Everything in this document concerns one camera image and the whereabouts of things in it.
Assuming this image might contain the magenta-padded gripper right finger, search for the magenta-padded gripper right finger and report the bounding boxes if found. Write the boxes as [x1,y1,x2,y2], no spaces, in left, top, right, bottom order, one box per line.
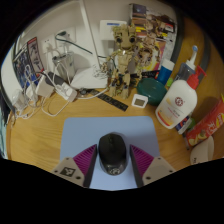
[129,144,176,188]

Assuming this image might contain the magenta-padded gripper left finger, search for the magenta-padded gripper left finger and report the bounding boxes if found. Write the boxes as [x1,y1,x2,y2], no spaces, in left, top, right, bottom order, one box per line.
[51,143,99,189]

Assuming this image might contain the black computer mouse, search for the black computer mouse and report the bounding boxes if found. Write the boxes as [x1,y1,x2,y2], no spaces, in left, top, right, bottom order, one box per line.
[97,132,129,177]

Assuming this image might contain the light blue mouse pad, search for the light blue mouse pad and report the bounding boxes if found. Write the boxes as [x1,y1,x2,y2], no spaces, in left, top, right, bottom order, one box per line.
[59,115,161,191]

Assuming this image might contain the white mug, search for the white mug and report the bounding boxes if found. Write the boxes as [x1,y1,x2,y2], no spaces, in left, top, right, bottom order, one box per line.
[189,134,215,166]

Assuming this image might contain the small white square clock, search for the small white square clock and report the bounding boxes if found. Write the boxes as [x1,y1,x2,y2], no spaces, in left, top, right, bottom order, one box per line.
[131,93,149,109]

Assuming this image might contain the white red-pump lotion bottle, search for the white red-pump lotion bottle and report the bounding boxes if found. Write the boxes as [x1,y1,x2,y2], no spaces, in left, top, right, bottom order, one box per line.
[154,64,207,130]

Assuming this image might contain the black ruler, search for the black ruler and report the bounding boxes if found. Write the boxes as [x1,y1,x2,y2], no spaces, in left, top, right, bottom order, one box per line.
[89,88,129,113]

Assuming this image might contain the green round tin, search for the green round tin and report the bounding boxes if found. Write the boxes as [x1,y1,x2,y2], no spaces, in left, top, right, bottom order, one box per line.
[136,77,168,107]

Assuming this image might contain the red snack can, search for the red snack can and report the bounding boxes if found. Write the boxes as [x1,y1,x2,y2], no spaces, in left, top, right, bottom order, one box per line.
[184,94,224,149]

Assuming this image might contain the white power strip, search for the white power strip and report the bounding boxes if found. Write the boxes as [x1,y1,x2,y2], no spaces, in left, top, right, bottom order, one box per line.
[43,71,78,103]

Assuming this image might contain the white charger block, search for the white charger block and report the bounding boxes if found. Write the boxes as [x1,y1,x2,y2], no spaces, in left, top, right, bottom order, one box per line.
[34,76,55,98]

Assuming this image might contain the black power adapter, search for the black power adapter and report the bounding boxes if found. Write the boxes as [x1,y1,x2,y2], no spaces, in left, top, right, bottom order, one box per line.
[46,70,66,86]

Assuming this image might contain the clear lidded plastic container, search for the clear lidded plastic container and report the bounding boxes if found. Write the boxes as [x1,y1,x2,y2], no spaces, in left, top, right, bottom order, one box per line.
[11,88,29,111]

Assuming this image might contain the metal cup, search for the metal cup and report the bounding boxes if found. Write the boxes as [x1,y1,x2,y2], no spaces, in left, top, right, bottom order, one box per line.
[51,51,76,81]

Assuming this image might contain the brown tree creature figurine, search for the brown tree creature figurine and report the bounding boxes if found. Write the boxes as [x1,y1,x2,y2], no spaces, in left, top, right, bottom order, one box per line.
[99,22,141,100]

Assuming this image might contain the blue-tipped nozzle bottle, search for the blue-tipped nozzle bottle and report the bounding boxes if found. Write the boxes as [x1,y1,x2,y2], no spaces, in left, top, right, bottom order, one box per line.
[174,44,199,83]

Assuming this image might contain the robot model kit box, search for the robot model kit box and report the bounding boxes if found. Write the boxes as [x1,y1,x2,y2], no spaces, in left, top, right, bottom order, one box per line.
[12,36,46,89]

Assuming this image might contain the colourful figure box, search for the colourful figure box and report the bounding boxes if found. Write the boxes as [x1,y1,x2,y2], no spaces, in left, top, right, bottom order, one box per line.
[128,3,178,79]

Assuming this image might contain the tangled white cables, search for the tangled white cables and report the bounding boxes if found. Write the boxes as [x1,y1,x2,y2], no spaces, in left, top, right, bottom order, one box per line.
[14,63,111,118]

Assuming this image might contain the white wall socket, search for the white wall socket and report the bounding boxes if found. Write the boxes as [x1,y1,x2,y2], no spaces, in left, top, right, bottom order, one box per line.
[41,26,78,56]

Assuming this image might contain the grey metal shelf frame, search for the grey metal shelf frame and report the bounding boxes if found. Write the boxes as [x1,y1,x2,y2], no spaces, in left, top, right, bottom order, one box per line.
[168,6,213,76]

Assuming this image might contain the white wall-mounted box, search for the white wall-mounted box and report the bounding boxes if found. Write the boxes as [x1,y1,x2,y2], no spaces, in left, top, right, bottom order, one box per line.
[99,19,128,51]

